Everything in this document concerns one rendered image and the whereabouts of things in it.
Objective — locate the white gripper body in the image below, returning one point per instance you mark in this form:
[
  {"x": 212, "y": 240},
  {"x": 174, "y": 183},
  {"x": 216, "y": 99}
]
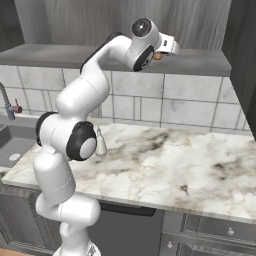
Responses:
[{"x": 174, "y": 46}]

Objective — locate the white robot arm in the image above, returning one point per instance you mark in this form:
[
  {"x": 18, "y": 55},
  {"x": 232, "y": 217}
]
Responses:
[{"x": 80, "y": 100}]

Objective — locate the dark tall cabinet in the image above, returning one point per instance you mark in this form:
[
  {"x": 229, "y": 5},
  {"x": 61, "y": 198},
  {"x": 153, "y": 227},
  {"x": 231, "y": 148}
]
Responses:
[{"x": 243, "y": 50}]

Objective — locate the white soap dispenser bottle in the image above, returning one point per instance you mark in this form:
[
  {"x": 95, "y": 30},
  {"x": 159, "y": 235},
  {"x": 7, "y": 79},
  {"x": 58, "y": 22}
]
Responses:
[{"x": 101, "y": 146}]

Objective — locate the small brown round object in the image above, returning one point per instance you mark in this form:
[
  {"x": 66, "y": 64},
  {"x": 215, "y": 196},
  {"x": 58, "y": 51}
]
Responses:
[{"x": 157, "y": 56}]

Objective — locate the grey metal tap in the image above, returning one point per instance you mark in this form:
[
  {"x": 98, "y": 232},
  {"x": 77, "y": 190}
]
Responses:
[{"x": 8, "y": 106}]

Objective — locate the grey sink basin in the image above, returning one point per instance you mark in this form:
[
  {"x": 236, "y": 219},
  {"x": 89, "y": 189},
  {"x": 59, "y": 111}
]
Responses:
[{"x": 13, "y": 143}]

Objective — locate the grey drawer front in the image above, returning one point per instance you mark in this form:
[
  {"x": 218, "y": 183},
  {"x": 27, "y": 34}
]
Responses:
[{"x": 223, "y": 230}]

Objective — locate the dark grey dishwasher front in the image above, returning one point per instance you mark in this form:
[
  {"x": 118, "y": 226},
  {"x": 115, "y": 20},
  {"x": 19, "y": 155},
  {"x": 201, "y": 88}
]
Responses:
[{"x": 130, "y": 233}]

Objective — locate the white round knob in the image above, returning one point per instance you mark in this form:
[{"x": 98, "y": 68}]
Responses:
[
  {"x": 230, "y": 231},
  {"x": 169, "y": 245}
]

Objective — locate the grey base cupboard door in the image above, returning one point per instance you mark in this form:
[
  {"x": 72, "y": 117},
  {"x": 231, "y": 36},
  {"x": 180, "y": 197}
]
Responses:
[
  {"x": 20, "y": 216},
  {"x": 200, "y": 248}
]

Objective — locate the grey wood wall cabinet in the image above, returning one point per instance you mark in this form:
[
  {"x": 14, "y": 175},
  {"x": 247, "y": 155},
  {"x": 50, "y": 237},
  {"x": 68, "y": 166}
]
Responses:
[{"x": 200, "y": 26}]

